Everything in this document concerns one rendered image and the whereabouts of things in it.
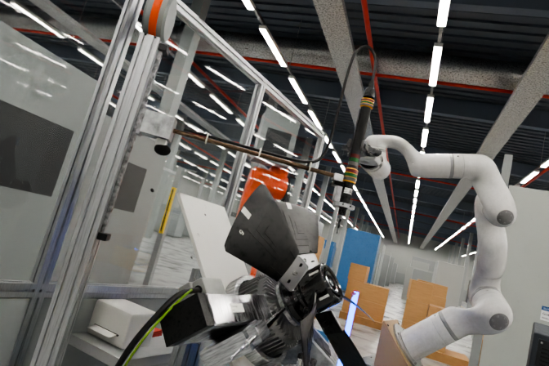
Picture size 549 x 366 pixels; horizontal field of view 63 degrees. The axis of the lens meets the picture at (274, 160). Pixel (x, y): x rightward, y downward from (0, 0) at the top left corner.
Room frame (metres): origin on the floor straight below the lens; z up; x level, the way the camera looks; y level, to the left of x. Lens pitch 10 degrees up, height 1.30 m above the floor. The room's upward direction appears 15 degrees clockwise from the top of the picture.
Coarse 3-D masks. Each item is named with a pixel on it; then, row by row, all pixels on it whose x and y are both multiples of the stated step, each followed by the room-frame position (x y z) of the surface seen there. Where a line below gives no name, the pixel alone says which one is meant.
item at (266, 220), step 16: (256, 192) 1.18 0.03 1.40; (256, 208) 1.17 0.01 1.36; (272, 208) 1.21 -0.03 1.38; (240, 224) 1.13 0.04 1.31; (256, 224) 1.17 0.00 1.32; (272, 224) 1.20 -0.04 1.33; (240, 240) 1.14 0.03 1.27; (256, 240) 1.17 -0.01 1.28; (272, 240) 1.20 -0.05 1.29; (288, 240) 1.24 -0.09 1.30; (240, 256) 1.14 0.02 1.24; (256, 256) 1.18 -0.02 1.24; (272, 256) 1.21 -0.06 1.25; (288, 256) 1.24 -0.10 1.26; (272, 272) 1.22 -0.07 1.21
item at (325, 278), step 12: (324, 264) 1.31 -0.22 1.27; (312, 276) 1.27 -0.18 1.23; (324, 276) 1.28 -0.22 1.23; (300, 288) 1.28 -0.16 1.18; (312, 288) 1.26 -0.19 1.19; (324, 288) 1.25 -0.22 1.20; (336, 288) 1.30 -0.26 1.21; (288, 300) 1.28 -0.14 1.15; (300, 300) 1.29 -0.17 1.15; (324, 300) 1.26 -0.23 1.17; (336, 300) 1.26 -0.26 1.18; (300, 312) 1.29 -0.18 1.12
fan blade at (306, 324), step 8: (312, 312) 1.09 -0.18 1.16; (304, 320) 1.01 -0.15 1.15; (312, 320) 1.09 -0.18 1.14; (304, 328) 1.00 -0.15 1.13; (312, 328) 1.10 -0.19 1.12; (304, 336) 0.99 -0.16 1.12; (312, 336) 1.10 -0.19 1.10; (304, 344) 0.99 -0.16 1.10; (304, 352) 0.99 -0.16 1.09; (304, 360) 0.99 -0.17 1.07
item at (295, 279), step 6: (300, 258) 1.27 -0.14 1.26; (294, 264) 1.27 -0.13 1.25; (306, 264) 1.29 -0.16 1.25; (288, 270) 1.26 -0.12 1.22; (300, 270) 1.28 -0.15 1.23; (306, 270) 1.29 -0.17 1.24; (282, 276) 1.25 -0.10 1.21; (288, 276) 1.26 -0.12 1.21; (294, 276) 1.27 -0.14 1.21; (300, 276) 1.29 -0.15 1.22; (282, 282) 1.25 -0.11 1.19; (294, 282) 1.28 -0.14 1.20; (288, 288) 1.27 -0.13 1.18
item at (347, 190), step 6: (372, 84) 1.40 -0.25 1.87; (366, 90) 1.39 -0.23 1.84; (372, 90) 1.39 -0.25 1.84; (366, 96) 1.42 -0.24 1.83; (372, 96) 1.42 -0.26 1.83; (348, 186) 1.39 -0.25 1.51; (342, 192) 1.39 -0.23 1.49; (348, 192) 1.39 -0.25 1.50; (342, 198) 1.39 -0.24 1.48; (348, 198) 1.39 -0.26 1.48; (342, 210) 1.39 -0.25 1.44
